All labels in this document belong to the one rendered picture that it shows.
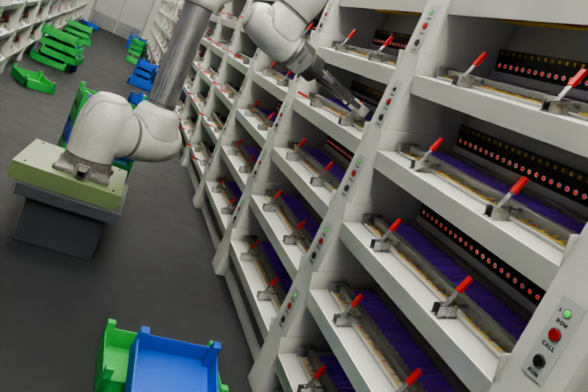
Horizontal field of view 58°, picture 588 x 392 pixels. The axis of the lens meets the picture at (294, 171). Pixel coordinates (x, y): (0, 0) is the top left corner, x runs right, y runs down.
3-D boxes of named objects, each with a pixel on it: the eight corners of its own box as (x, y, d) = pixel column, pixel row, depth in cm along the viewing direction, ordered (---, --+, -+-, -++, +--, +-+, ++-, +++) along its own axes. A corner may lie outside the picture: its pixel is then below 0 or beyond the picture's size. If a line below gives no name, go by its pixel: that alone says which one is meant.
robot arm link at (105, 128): (56, 142, 175) (80, 80, 172) (103, 150, 189) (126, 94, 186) (80, 161, 165) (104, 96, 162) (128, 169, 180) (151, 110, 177)
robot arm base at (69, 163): (48, 170, 162) (54, 154, 161) (60, 155, 183) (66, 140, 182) (107, 190, 168) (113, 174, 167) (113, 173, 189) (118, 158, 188)
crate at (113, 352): (93, 398, 118) (106, 368, 117) (97, 343, 137) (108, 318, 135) (216, 417, 130) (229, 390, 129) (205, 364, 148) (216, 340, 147)
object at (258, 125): (264, 150, 206) (269, 116, 203) (235, 117, 261) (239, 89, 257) (312, 155, 213) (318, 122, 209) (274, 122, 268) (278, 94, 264)
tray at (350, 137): (358, 156, 139) (365, 121, 137) (292, 109, 194) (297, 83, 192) (423, 162, 146) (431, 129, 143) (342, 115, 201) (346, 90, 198)
